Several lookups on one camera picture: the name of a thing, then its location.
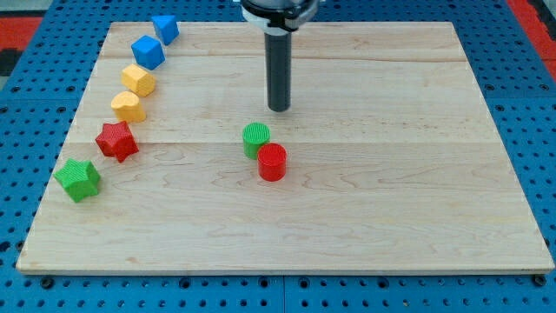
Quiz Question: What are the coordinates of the yellow hexagon block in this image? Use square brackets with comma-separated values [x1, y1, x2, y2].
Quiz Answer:
[121, 63, 156, 97]

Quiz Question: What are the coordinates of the green star block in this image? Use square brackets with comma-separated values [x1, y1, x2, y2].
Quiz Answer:
[54, 158, 101, 203]

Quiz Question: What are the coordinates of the wooden board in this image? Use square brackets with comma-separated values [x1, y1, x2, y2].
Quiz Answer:
[17, 22, 554, 276]

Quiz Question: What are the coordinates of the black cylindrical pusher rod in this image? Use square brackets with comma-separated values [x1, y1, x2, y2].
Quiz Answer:
[265, 33, 292, 112]

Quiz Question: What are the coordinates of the green cylinder block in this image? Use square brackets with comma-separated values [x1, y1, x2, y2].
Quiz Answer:
[242, 122, 270, 160]

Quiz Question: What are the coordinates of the blue triangle block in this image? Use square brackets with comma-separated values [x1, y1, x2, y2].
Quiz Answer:
[151, 15, 180, 45]

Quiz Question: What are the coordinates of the yellow heart block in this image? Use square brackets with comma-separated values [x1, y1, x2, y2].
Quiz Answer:
[110, 91, 146, 123]

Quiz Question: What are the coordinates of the red star block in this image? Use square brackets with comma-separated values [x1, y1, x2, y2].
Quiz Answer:
[95, 121, 139, 163]

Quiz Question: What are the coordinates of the red cylinder block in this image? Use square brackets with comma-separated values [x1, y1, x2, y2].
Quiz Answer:
[257, 143, 288, 182]

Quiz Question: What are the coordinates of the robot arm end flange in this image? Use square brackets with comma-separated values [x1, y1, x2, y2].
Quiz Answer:
[240, 0, 320, 36]

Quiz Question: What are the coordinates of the blue cube block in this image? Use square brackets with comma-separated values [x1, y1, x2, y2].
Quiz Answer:
[131, 36, 165, 70]

